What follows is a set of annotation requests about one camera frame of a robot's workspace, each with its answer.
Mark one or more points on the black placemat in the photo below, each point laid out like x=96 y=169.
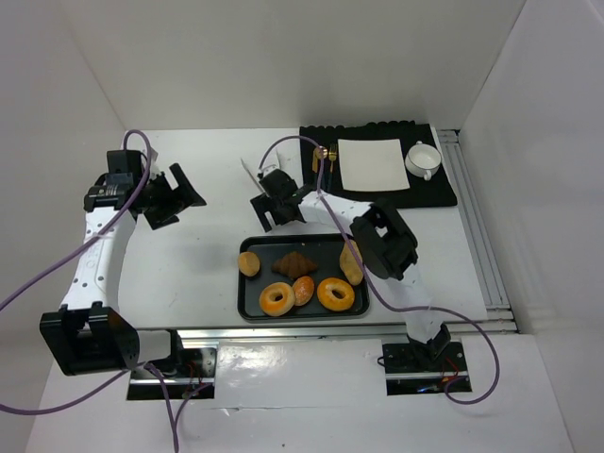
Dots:
x=435 y=193

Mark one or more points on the white square plate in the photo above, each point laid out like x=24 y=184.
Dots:
x=372 y=166

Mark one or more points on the gold fork teal handle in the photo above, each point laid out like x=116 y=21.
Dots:
x=332 y=157

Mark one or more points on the aluminium rail right side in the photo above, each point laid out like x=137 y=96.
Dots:
x=501 y=318

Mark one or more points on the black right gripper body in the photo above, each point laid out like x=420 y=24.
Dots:
x=273 y=202

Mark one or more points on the orange glazed donut right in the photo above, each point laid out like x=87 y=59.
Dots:
x=335 y=294

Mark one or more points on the aluminium rail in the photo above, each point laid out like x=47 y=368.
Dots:
x=306 y=333
x=501 y=318

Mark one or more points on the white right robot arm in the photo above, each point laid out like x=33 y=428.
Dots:
x=381 y=244

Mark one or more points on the brown chocolate croissant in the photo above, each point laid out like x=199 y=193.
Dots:
x=294 y=265

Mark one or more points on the gold spoon teal handle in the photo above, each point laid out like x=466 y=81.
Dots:
x=321 y=153

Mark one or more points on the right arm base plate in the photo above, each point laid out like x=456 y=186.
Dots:
x=405 y=374

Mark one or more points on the oblong pale bread roll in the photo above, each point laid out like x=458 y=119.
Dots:
x=348 y=263

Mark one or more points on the small orange round bun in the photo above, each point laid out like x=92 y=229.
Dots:
x=303 y=290

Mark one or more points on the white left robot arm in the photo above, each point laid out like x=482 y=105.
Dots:
x=87 y=334

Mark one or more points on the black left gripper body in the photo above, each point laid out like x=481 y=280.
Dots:
x=166 y=198

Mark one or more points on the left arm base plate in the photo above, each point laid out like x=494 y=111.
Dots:
x=192 y=375

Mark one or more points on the metal tongs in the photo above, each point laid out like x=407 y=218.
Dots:
x=252 y=176

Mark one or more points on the orange glazed donut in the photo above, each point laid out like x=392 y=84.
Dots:
x=277 y=299
x=335 y=294

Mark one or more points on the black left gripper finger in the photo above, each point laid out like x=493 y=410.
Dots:
x=184 y=191
x=162 y=215

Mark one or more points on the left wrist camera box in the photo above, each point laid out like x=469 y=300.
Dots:
x=125 y=162

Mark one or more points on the aluminium rail front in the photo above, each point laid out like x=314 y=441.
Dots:
x=306 y=333

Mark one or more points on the white cup with handle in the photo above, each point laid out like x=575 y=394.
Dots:
x=423 y=161

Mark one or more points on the gold knife teal handle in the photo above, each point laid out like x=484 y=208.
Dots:
x=314 y=165

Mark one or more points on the orange glazed donut left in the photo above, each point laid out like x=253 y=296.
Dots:
x=277 y=299

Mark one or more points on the round yellow muffin bun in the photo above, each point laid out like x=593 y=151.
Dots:
x=248 y=264

